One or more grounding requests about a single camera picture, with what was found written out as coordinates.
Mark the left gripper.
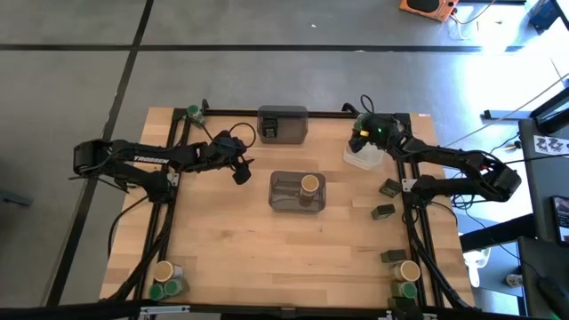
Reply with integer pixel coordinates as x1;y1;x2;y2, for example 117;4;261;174
202;134;256;187

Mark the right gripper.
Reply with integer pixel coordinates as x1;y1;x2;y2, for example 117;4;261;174
348;112;405;155

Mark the white plastic bin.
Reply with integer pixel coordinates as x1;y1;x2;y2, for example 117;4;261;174
341;140;386;172

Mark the smoky grey plastic bin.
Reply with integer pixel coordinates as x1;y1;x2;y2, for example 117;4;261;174
268;170;327;213
257;104;309;145

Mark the tan-lidded glass spice jar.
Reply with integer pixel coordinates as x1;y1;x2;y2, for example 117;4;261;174
393;260;421;283
299;173;322;208
153;260;184;284

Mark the orange box with black disc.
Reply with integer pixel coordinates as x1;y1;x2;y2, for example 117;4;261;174
398;0;461;23

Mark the black table beam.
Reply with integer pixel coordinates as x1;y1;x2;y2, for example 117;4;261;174
459;212;538;253

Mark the white plastic object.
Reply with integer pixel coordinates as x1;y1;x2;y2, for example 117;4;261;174
462;247;493;289

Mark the dark grey desk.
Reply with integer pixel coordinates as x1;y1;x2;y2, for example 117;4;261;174
517;235;569;320
517;117;569;244

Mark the white sheet with black figures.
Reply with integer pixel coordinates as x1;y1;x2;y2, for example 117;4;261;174
533;134;569;157

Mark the black tablet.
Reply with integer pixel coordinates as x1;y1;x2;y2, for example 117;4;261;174
549;195;569;248

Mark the dark blue box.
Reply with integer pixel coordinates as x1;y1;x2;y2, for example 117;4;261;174
527;0;562;32

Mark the grey floor object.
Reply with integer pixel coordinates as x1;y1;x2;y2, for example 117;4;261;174
0;188;33;208

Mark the black aluminium table frame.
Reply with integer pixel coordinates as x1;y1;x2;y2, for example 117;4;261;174
104;98;477;312

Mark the black cable bundle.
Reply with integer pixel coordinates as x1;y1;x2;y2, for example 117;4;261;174
442;193;477;211

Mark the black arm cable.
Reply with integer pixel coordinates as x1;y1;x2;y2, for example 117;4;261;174
107;195;150;261

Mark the white floor cable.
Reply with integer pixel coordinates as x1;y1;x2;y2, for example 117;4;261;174
451;0;501;42

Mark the silver bracket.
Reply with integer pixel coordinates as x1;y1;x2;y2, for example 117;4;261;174
384;309;439;320
139;304;191;317

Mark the long pale cable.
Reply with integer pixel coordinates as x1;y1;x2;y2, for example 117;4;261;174
444;73;569;148

